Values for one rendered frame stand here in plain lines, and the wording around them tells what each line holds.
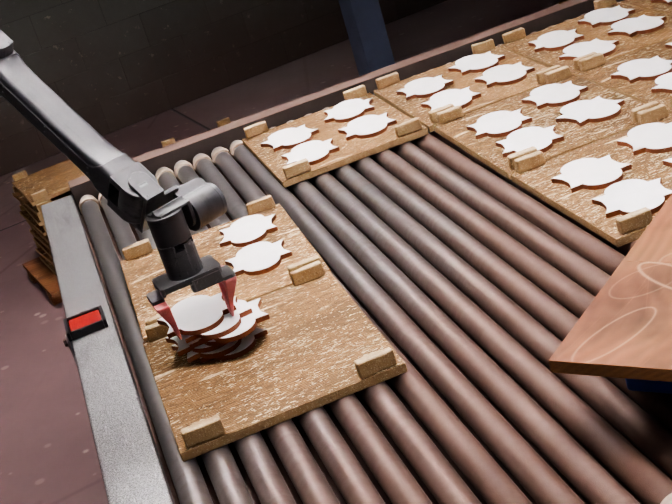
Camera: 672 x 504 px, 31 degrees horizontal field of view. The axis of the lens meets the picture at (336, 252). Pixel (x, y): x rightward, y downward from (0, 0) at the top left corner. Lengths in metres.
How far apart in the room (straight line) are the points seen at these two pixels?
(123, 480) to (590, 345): 0.70
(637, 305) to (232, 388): 0.64
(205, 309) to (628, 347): 0.77
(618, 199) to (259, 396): 0.71
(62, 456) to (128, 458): 2.07
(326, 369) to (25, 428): 2.44
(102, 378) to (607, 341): 0.93
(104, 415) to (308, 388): 0.36
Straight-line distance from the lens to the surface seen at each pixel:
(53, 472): 3.82
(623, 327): 1.51
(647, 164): 2.23
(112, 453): 1.84
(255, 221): 2.42
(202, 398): 1.85
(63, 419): 4.10
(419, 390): 1.72
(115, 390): 2.02
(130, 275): 2.39
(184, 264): 1.85
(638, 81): 2.67
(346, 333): 1.89
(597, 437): 1.54
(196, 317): 1.95
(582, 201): 2.13
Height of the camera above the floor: 1.79
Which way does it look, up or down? 23 degrees down
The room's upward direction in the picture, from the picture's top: 17 degrees counter-clockwise
